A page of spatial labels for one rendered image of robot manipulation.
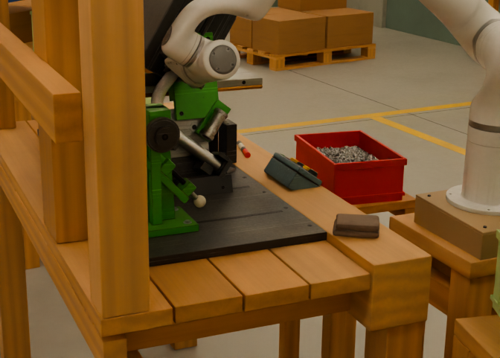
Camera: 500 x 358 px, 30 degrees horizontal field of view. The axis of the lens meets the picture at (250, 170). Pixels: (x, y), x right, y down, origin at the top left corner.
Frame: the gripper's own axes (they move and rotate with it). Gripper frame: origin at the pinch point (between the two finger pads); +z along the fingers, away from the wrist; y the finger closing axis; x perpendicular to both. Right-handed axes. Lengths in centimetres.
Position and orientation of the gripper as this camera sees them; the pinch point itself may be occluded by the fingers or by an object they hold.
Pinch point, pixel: (175, 71)
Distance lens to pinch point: 226.2
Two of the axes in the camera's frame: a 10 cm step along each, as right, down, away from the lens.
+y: -7.2, -6.3, -3.1
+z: -3.8, -0.2, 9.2
